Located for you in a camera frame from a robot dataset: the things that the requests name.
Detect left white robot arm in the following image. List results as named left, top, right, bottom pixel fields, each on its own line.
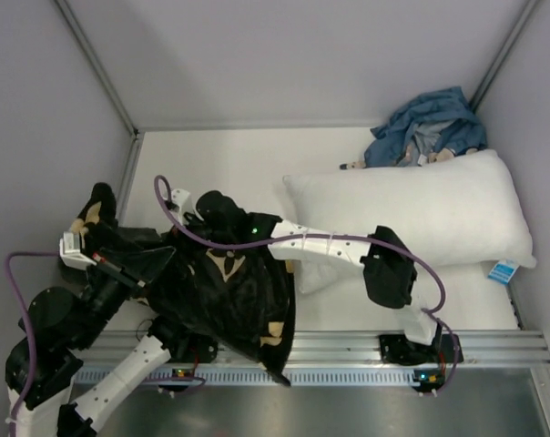
left=5, top=247, right=176, bottom=436

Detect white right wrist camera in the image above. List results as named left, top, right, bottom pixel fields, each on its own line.
left=166, top=188, right=195, bottom=226

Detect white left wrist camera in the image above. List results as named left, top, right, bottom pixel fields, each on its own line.
left=59, top=231, right=97, bottom=271

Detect perforated grey cable duct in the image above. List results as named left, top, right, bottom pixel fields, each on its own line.
left=76, top=366, right=444, bottom=388

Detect blue white pillow tag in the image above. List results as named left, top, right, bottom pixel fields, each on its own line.
left=487, top=259, right=519, bottom=286

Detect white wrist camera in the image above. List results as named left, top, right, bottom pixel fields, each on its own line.
left=59, top=231, right=97, bottom=271
left=166, top=188, right=195, bottom=226

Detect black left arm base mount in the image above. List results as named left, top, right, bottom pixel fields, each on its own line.
left=169, top=333, right=219, bottom=364

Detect crumpled blue shirt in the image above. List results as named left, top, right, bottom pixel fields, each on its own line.
left=363, top=86, right=488, bottom=168

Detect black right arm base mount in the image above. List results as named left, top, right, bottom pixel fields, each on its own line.
left=379, top=334, right=459, bottom=367

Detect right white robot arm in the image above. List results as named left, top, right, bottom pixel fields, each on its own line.
left=195, top=190, right=445, bottom=346

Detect small plush toy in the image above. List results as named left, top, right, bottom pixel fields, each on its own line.
left=339, top=160, right=366, bottom=170

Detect black floral plush pillowcase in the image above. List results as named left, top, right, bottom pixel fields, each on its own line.
left=69, top=182, right=296, bottom=386

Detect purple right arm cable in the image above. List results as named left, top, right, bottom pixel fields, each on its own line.
left=153, top=175, right=462, bottom=397

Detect large white pillow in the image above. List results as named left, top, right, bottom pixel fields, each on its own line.
left=283, top=150, right=537, bottom=269

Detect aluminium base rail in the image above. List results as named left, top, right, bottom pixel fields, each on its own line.
left=86, top=330, right=550, bottom=365

